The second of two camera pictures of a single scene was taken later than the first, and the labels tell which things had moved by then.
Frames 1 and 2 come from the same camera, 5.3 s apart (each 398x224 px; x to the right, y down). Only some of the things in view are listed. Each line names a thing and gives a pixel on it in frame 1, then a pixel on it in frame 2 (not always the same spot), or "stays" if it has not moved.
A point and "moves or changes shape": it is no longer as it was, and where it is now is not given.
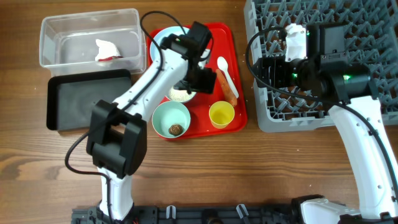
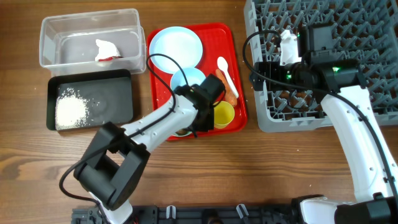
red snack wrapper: x=109 y=58 stays
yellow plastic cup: x=221 y=113 stays
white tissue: x=106 y=50 stays
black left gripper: x=206 y=86 -> x=208 y=122
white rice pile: x=179 y=94 moves or changes shape
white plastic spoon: x=222 y=65 stays
